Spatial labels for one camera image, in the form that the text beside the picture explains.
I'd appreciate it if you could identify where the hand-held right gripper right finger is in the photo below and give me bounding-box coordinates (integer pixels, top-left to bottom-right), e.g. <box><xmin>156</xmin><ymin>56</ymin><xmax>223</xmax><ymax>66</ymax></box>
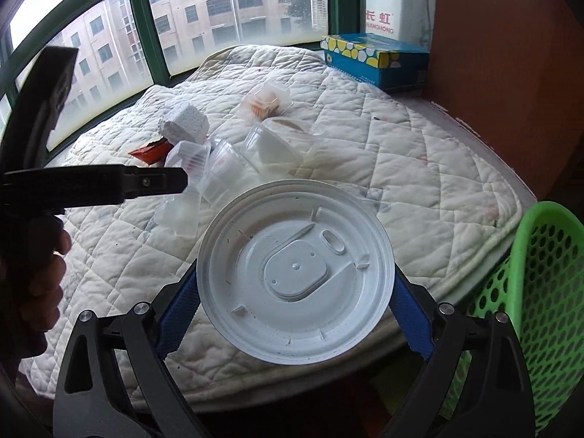
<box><xmin>379</xmin><ymin>267</ymin><xmax>535</xmax><ymax>438</ymax></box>

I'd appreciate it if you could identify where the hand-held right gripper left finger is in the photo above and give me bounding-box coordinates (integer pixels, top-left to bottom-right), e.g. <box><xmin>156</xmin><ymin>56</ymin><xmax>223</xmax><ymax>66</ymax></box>
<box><xmin>54</xmin><ymin>262</ymin><xmax>204</xmax><ymax>438</ymax></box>

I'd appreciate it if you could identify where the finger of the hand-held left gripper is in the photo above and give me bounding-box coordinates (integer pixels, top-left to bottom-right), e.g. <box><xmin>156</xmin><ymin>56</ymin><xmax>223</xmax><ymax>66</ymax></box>
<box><xmin>121</xmin><ymin>166</ymin><xmax>188</xmax><ymax>200</ymax></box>

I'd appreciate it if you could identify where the red snack wrapper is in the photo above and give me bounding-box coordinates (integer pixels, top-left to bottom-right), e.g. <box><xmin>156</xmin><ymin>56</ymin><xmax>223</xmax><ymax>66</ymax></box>
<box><xmin>128</xmin><ymin>141</ymin><xmax>173</xmax><ymax>166</ymax></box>

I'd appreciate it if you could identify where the white foam block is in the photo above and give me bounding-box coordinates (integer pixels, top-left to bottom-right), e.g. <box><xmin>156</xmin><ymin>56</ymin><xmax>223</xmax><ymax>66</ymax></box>
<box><xmin>159</xmin><ymin>103</ymin><xmax>211</xmax><ymax>149</ymax></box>

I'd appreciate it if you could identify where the clear lidded plastic cup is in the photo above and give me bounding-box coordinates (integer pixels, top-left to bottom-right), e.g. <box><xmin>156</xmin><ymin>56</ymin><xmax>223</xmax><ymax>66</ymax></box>
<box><xmin>244</xmin><ymin>119</ymin><xmax>327</xmax><ymax>170</ymax></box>

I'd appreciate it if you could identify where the clear container with orange food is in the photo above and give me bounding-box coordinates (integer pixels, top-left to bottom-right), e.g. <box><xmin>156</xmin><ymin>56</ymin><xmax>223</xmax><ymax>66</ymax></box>
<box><xmin>237</xmin><ymin>83</ymin><xmax>293</xmax><ymax>122</ymax></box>

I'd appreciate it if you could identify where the green perforated plastic basket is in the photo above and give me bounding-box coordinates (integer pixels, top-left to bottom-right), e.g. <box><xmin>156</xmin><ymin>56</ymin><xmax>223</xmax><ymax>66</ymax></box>
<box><xmin>440</xmin><ymin>201</ymin><xmax>584</xmax><ymax>438</ymax></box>

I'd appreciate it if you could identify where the person's left hand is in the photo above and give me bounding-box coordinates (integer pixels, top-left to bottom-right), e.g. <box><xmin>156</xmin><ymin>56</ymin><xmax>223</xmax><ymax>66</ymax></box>
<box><xmin>0</xmin><ymin>227</ymin><xmax>72</xmax><ymax>343</ymax></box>

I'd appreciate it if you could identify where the white quilted mattress pad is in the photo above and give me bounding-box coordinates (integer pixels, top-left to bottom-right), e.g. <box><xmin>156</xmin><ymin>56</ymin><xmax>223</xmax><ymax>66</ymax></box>
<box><xmin>18</xmin><ymin>46</ymin><xmax>537</xmax><ymax>414</ymax></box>

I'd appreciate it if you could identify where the apartment building outside window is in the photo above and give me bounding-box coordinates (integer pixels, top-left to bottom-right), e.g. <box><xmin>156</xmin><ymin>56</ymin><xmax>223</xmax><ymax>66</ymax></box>
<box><xmin>9</xmin><ymin>0</ymin><xmax>329</xmax><ymax>147</ymax></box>

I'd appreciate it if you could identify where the blue spotted tissue box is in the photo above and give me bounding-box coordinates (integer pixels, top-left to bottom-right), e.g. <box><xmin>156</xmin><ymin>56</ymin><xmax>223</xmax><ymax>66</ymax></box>
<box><xmin>319</xmin><ymin>34</ymin><xmax>430</xmax><ymax>93</ymax></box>

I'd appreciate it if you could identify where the brown wooden panel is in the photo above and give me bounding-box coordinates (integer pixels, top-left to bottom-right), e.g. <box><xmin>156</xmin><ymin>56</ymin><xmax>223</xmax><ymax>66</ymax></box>
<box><xmin>429</xmin><ymin>0</ymin><xmax>584</xmax><ymax>204</ymax></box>

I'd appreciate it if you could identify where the white carton with cartoon print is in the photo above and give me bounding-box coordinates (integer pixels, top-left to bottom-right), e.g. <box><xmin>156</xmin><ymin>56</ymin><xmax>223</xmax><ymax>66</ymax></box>
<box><xmin>365</xmin><ymin>0</ymin><xmax>439</xmax><ymax>51</ymax></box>

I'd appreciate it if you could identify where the green window frame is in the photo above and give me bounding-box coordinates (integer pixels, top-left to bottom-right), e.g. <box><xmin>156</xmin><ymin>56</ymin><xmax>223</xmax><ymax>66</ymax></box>
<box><xmin>0</xmin><ymin>0</ymin><xmax>366</xmax><ymax>156</ymax></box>

